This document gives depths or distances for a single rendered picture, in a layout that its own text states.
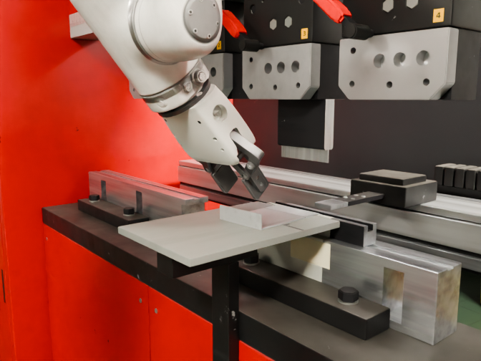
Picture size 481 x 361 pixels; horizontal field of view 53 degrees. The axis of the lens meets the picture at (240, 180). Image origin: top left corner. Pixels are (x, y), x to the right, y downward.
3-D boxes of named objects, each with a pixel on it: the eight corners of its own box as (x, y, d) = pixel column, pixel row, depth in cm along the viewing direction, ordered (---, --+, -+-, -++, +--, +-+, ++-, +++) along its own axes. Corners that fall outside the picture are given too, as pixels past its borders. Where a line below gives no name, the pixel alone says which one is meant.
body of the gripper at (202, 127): (223, 66, 56) (265, 137, 62) (171, 69, 63) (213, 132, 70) (185, 109, 53) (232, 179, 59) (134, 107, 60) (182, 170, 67)
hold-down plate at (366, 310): (220, 275, 83) (220, 258, 83) (244, 268, 87) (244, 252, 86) (365, 342, 61) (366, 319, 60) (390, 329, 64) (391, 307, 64)
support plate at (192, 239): (117, 233, 68) (117, 226, 67) (258, 206, 84) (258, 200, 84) (190, 267, 54) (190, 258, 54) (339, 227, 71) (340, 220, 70)
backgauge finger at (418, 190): (295, 209, 84) (296, 180, 84) (382, 190, 101) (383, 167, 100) (351, 223, 75) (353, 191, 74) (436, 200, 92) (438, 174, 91)
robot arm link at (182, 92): (214, 49, 55) (227, 70, 57) (169, 54, 62) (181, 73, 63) (169, 97, 52) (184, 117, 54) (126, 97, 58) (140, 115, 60)
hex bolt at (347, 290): (333, 300, 66) (333, 289, 66) (346, 295, 68) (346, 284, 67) (349, 306, 64) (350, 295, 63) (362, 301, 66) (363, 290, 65)
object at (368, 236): (266, 220, 83) (266, 203, 83) (278, 217, 85) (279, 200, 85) (363, 247, 68) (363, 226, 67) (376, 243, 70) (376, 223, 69)
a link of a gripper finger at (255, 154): (260, 137, 57) (267, 166, 61) (209, 117, 60) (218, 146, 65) (255, 144, 56) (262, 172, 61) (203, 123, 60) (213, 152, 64)
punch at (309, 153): (277, 157, 80) (278, 99, 78) (285, 156, 81) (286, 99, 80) (323, 163, 73) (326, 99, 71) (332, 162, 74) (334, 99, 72)
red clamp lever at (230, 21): (217, 6, 76) (247, 43, 72) (237, 8, 79) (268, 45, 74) (212, 16, 77) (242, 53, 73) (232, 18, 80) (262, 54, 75)
